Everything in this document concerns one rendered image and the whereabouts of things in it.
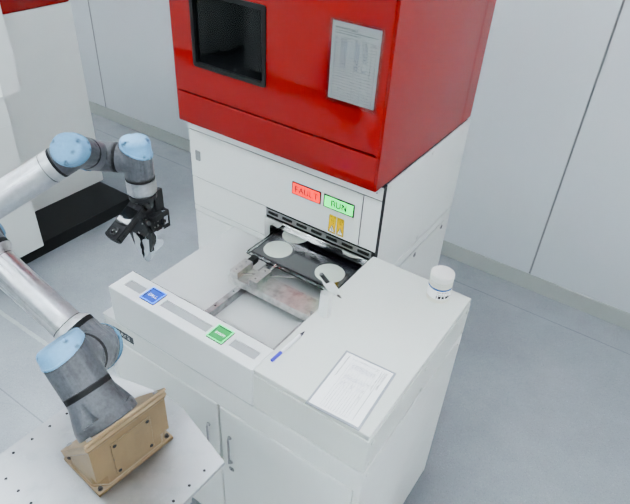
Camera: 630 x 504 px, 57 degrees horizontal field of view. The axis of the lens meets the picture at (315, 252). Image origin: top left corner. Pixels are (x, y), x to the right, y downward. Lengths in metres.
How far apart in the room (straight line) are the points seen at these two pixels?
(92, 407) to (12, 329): 1.88
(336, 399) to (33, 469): 0.74
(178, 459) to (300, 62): 1.12
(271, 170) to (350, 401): 0.90
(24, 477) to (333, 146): 1.18
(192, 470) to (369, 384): 0.48
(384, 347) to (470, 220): 1.98
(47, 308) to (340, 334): 0.76
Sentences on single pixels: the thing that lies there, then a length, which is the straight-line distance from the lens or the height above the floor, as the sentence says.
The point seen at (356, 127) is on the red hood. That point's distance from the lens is 1.70.
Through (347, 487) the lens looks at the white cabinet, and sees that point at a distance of 1.63.
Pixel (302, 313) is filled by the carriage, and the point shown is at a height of 0.88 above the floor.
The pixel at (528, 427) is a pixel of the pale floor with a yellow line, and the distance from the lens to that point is 2.85.
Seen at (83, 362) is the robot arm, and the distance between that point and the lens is 1.44.
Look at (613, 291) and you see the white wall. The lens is 3.47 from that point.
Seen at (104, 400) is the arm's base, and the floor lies 1.03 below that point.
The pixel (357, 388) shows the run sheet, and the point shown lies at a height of 0.97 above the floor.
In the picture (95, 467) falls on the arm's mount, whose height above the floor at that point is 0.92.
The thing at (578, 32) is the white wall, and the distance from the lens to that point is 3.02.
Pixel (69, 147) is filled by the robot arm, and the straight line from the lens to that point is 1.40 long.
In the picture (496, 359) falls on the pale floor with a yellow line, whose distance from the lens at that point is 3.09.
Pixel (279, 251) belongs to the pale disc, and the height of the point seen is 0.90.
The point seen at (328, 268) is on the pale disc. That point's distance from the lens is 1.96.
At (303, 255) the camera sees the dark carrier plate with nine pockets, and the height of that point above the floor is 0.90.
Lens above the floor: 2.10
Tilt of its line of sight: 36 degrees down
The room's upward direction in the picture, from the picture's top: 4 degrees clockwise
